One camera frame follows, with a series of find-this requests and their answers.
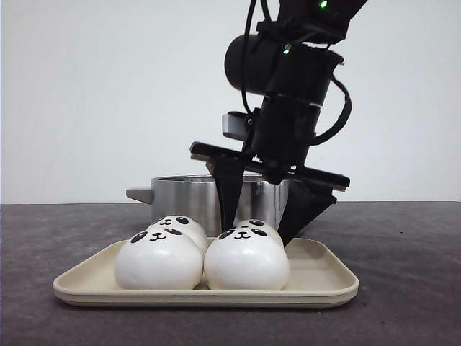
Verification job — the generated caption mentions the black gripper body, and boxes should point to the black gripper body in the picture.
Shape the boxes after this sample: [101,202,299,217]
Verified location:
[190,95,350,191]

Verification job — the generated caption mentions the cream rectangular tray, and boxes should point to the cream rectangular tray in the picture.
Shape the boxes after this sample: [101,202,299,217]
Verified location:
[53,238,359,309]

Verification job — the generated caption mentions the panda bun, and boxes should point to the panda bun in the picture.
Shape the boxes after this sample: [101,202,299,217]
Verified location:
[204,224,290,290]
[148,215,208,254]
[234,218,284,247]
[115,228,203,290]

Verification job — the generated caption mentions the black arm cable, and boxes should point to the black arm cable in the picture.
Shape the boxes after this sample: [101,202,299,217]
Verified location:
[241,0,353,145]

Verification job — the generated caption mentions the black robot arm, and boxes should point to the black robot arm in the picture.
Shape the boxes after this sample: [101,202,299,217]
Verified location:
[190,0,363,243]

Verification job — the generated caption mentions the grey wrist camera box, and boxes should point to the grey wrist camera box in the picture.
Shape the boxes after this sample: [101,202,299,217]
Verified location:
[222,111,254,141]

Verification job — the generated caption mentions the stainless steel steamer pot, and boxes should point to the stainless steel steamer pot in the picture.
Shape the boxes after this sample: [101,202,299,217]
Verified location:
[126,175,289,236]

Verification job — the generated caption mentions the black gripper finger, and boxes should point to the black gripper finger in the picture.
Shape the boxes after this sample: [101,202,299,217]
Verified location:
[277,181,336,246]
[206,157,243,232]

